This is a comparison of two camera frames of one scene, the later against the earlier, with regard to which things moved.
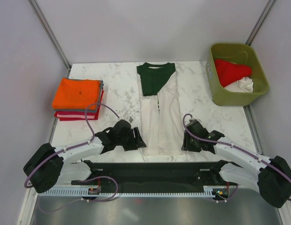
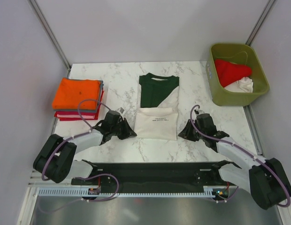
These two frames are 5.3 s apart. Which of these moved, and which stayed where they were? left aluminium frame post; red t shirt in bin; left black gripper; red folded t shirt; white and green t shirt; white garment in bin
Moved: white and green t shirt; left black gripper
Stayed: red folded t shirt; left aluminium frame post; red t shirt in bin; white garment in bin
